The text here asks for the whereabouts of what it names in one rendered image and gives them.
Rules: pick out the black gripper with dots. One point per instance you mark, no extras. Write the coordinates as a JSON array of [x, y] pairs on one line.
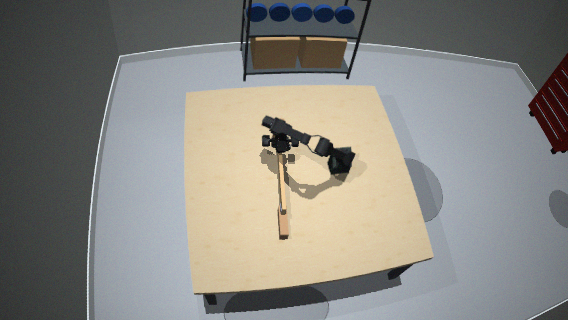
[[266, 141]]

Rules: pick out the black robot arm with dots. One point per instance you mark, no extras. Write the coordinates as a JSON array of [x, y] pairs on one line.
[[325, 148]]

